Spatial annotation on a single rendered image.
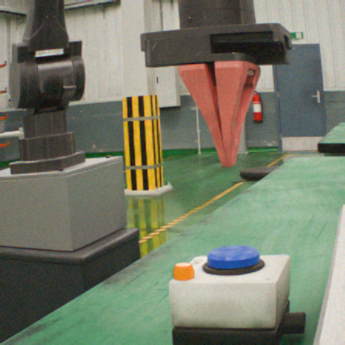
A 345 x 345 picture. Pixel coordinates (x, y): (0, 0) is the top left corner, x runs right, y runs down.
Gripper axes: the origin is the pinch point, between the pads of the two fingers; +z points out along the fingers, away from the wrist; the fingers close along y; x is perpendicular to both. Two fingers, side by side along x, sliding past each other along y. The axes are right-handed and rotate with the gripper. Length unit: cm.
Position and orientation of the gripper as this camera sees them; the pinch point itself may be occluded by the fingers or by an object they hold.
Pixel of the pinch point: (228, 154)
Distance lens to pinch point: 44.6
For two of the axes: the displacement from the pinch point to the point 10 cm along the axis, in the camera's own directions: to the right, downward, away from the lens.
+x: 3.2, -1.2, 9.4
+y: 9.5, -0.3, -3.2
